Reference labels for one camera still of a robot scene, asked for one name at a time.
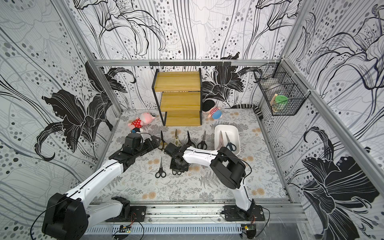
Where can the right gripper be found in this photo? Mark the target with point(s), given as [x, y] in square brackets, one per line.
[176, 163]

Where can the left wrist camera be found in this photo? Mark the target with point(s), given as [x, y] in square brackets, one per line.
[132, 143]

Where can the wooden three tier shelf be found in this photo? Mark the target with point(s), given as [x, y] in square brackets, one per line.
[178, 96]

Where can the cream handled kitchen scissors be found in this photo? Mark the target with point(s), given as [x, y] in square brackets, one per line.
[177, 140]

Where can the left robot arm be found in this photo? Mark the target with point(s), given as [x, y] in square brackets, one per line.
[69, 215]

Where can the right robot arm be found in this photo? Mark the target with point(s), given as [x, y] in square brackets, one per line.
[229, 169]

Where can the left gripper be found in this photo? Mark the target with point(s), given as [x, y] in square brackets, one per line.
[156, 144]

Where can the black wall rail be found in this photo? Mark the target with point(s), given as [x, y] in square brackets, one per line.
[183, 63]

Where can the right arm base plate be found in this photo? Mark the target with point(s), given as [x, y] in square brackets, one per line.
[235, 214]

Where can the yellow handled black scissors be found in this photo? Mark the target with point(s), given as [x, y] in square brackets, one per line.
[163, 143]

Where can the blue handled scissors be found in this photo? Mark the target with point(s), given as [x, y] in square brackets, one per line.
[232, 147]

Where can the blue pink plush toy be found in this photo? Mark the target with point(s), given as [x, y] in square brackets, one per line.
[215, 113]

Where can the small grey handled scissors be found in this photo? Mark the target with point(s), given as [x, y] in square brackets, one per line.
[176, 173]

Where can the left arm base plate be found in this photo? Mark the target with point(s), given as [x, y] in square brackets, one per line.
[131, 214]

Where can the pink handled scissors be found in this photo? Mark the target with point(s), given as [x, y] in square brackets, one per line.
[221, 141]

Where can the white plastic storage box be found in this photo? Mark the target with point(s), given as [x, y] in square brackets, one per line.
[233, 134]

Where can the green lid in basket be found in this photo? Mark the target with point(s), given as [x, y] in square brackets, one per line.
[281, 100]

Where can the black wire basket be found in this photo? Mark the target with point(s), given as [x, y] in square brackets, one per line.
[278, 79]

